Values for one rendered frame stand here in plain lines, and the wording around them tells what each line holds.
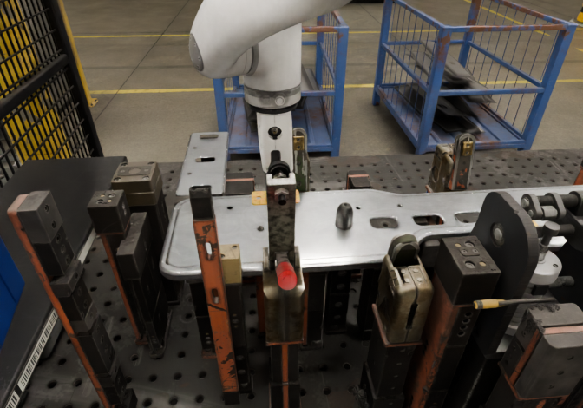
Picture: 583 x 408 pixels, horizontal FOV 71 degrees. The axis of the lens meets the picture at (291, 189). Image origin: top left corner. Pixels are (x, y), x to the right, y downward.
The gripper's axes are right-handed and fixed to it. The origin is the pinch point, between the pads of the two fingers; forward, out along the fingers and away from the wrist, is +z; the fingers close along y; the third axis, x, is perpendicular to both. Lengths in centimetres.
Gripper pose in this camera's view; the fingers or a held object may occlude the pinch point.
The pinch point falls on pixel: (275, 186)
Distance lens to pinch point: 70.0
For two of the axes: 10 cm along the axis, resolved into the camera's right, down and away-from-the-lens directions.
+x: -10.0, 0.5, -0.7
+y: -0.9, -5.7, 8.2
